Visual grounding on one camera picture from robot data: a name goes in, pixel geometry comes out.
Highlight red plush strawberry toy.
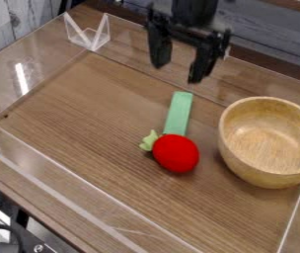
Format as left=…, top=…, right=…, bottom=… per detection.
left=140, top=129, right=200, bottom=173

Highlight green rectangular block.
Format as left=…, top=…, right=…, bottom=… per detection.
left=162, top=92, right=193, bottom=135

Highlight clear acrylic tray wall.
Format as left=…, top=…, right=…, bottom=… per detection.
left=0, top=127, right=201, bottom=253

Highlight clear acrylic corner bracket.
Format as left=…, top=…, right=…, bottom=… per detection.
left=62, top=13, right=110, bottom=51

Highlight black metal table frame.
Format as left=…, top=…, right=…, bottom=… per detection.
left=10, top=208, right=75, bottom=253

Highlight wooden bowl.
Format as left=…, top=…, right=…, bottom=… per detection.
left=218, top=97, right=300, bottom=189

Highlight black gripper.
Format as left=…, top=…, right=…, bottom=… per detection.
left=146, top=0, right=232, bottom=84

